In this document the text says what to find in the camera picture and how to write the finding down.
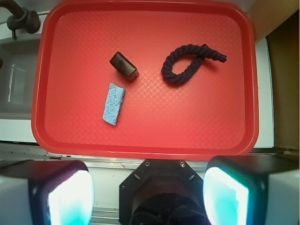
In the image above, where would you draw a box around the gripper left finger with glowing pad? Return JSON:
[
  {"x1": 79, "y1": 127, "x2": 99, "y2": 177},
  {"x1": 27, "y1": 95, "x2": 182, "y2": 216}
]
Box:
[{"x1": 0, "y1": 160, "x2": 94, "y2": 225}]

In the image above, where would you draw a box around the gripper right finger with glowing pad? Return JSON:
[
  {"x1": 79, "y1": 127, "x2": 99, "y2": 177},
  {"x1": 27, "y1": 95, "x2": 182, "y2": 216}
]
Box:
[{"x1": 203, "y1": 155, "x2": 300, "y2": 225}]

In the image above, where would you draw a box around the blue sponge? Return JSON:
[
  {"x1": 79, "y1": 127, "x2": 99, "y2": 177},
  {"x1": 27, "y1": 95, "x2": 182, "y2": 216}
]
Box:
[{"x1": 103, "y1": 83, "x2": 126, "y2": 126}]

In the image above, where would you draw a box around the white sink basin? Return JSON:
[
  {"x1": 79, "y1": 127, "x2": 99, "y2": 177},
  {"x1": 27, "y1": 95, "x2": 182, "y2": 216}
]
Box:
[{"x1": 0, "y1": 39, "x2": 40, "y2": 120}]

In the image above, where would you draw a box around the red plastic tray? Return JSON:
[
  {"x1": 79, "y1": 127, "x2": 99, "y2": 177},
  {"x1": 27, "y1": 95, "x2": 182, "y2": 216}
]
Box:
[{"x1": 31, "y1": 0, "x2": 259, "y2": 161}]

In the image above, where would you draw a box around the dark brown rectangular block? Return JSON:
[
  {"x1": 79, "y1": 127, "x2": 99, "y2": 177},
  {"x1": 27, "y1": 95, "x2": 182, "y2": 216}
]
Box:
[{"x1": 109, "y1": 52, "x2": 139, "y2": 82}]

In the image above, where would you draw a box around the dark metal faucet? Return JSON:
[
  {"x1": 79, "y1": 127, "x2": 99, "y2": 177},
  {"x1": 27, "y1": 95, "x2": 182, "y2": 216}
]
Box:
[{"x1": 0, "y1": 0, "x2": 41, "y2": 40}]

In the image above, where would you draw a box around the brown cardboard box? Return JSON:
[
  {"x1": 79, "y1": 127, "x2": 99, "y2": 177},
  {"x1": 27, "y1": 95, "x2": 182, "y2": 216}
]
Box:
[{"x1": 267, "y1": 11, "x2": 300, "y2": 150}]

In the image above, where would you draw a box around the dark purple rope loop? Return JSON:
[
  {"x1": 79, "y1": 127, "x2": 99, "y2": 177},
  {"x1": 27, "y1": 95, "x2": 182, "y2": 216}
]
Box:
[{"x1": 161, "y1": 44, "x2": 228, "y2": 87}]

